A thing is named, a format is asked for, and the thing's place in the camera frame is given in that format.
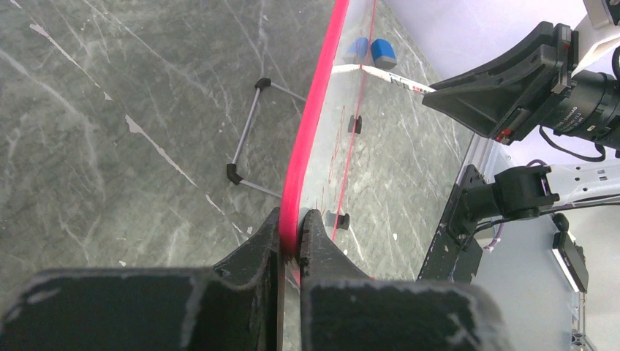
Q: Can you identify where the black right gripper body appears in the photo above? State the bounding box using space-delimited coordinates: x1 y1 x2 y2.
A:
494 24 619 146

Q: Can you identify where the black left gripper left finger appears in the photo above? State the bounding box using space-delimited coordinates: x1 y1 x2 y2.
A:
1 208 282 350

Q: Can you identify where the aluminium frame rail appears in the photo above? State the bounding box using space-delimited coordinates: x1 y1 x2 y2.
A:
456 135 515 184

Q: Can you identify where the red white marker pen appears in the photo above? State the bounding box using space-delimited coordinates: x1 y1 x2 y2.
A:
360 65 435 94

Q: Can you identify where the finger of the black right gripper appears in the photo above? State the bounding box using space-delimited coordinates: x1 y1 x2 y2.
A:
423 21 562 140

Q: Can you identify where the black whiteboard foot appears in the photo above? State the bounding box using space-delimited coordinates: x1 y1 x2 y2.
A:
347 115 363 135
326 211 350 230

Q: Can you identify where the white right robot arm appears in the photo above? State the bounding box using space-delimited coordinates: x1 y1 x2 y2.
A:
423 21 619 244

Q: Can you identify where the grey wire whiteboard stand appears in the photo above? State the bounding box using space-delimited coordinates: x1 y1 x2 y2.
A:
225 78 306 199

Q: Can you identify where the blue eraser block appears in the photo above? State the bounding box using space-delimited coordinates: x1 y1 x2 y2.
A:
370 38 397 70

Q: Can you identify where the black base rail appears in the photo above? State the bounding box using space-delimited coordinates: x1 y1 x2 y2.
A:
417 165 485 284

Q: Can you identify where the pink-framed whiteboard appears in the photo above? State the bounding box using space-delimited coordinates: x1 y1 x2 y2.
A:
279 1 377 286

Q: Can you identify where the black device on floor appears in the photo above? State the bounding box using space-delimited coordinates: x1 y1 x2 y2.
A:
551 214 589 293

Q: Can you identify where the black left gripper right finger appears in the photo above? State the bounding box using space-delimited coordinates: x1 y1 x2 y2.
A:
299 210 514 350

